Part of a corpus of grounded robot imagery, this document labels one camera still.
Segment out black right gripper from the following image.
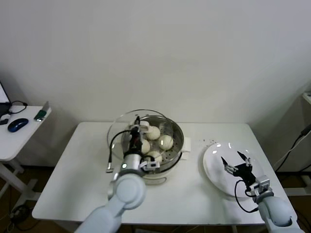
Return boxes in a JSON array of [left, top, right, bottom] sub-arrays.
[[220, 151, 258, 192]]

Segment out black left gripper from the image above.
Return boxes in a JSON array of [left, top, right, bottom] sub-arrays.
[[130, 116, 143, 154]]

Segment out round glass pot lid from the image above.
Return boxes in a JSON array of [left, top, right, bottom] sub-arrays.
[[106, 109, 176, 163]]

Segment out white steamed baozi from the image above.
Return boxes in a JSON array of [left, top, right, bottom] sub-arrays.
[[158, 134, 174, 150], [140, 138, 151, 154], [145, 150, 163, 164], [146, 126, 161, 141]]

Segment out steel perforated steamer basket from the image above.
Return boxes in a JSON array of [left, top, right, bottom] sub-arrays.
[[121, 116, 185, 170]]

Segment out large white plate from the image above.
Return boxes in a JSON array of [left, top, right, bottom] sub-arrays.
[[203, 142, 265, 199]]

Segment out dark crumb specks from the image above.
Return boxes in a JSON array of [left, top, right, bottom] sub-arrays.
[[198, 137, 217, 147]]

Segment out white shelf stand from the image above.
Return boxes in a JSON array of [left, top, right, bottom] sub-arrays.
[[281, 92, 311, 197]]

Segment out white side desk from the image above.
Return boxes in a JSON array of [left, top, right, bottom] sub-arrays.
[[0, 105, 52, 202]]

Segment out blue computer mouse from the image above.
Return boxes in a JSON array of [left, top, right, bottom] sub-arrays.
[[7, 118, 29, 133]]

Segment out black laptop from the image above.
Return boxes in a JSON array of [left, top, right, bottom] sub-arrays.
[[0, 81, 12, 117]]

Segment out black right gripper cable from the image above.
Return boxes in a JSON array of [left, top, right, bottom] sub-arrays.
[[234, 180, 260, 214]]

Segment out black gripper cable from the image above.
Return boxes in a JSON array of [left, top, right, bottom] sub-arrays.
[[105, 129, 134, 173], [234, 180, 260, 214]]

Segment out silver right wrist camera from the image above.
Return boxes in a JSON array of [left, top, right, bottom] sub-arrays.
[[247, 178, 275, 199]]

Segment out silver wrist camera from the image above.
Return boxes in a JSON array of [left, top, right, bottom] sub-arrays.
[[247, 178, 275, 199], [140, 159, 161, 172]]

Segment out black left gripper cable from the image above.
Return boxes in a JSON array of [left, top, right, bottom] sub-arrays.
[[105, 129, 134, 173]]

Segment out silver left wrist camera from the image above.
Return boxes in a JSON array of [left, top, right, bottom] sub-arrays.
[[140, 159, 161, 172]]

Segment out white power cable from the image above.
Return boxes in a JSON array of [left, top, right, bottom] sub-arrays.
[[272, 135, 311, 169]]

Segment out black cable with adapter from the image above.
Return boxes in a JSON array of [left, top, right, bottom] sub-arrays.
[[272, 122, 311, 172]]

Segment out green handled grey tool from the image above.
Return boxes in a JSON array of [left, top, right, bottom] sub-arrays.
[[33, 101, 52, 122]]

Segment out thin black desk cable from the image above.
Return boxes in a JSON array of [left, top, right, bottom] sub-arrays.
[[7, 100, 27, 115]]

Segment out tangled floor cables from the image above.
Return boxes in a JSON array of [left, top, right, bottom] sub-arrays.
[[0, 186, 34, 231]]

